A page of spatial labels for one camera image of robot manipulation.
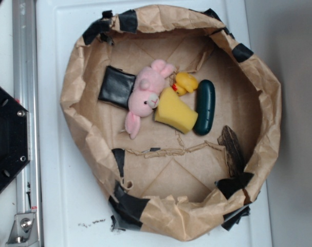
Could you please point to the brown paper bag bowl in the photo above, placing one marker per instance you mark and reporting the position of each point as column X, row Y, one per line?
column 165, row 181

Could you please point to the pink plush bunny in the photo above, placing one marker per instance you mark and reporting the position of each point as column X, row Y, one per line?
column 149, row 83

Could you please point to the dark wood bark piece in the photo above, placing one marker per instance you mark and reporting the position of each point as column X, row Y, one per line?
column 234, row 155

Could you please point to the yellow rubber duck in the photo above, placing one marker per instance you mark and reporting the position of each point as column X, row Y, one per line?
column 184, row 83

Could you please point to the aluminium extrusion rail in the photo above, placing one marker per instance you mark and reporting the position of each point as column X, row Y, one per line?
column 28, row 181

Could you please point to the dark green capsule toy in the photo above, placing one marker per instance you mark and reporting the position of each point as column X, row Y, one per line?
column 205, row 107

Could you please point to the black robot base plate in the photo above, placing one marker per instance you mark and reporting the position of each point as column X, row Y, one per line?
column 14, row 154

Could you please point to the yellow sponge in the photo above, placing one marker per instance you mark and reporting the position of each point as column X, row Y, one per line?
column 174, row 112

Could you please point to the black square pad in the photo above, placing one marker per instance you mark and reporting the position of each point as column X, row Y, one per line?
column 116, row 87

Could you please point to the metal corner bracket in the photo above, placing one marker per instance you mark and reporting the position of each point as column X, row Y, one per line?
column 24, row 231

